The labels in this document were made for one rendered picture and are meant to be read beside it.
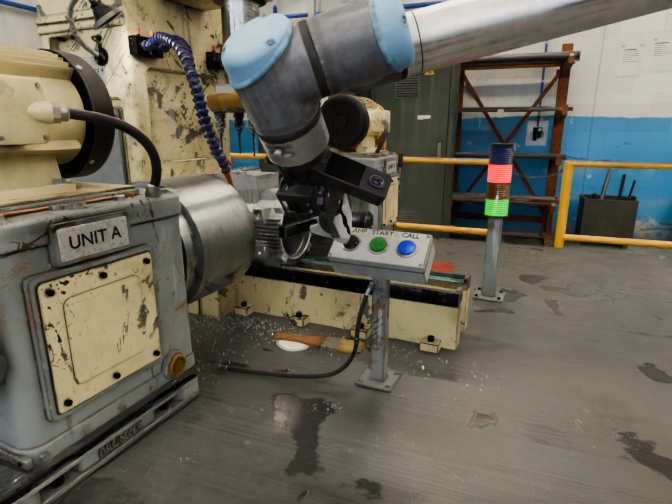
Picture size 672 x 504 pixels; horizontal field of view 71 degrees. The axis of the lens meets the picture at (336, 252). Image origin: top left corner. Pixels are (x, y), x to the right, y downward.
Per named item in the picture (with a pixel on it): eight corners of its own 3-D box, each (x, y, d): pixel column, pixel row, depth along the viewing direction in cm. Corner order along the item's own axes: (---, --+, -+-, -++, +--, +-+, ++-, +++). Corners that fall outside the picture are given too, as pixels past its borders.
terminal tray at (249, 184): (217, 202, 119) (215, 174, 117) (242, 197, 128) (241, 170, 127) (257, 205, 114) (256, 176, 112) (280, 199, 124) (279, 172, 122)
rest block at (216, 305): (201, 315, 118) (197, 269, 115) (219, 305, 124) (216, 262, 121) (220, 319, 116) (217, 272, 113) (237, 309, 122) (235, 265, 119)
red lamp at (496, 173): (485, 182, 122) (486, 164, 120) (488, 180, 127) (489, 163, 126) (509, 183, 119) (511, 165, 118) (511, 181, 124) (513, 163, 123)
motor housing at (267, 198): (211, 264, 119) (205, 190, 115) (253, 247, 136) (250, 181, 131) (278, 274, 111) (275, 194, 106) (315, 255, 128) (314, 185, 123)
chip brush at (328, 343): (271, 342, 103) (270, 338, 103) (280, 332, 108) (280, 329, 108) (360, 355, 97) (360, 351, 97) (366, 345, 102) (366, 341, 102)
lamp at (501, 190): (484, 199, 123) (485, 182, 122) (487, 196, 128) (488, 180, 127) (508, 201, 120) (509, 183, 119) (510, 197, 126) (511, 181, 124)
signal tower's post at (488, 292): (471, 298, 129) (484, 143, 119) (476, 289, 136) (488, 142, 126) (501, 303, 126) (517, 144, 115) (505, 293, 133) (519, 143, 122)
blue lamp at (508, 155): (486, 164, 120) (488, 146, 119) (489, 163, 126) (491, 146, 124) (511, 165, 118) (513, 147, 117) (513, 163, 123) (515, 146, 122)
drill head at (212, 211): (34, 331, 82) (8, 187, 75) (182, 273, 114) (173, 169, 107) (140, 359, 72) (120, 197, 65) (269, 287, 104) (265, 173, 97)
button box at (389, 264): (333, 273, 85) (325, 256, 81) (346, 242, 88) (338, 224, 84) (427, 286, 78) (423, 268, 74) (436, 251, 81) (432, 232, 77)
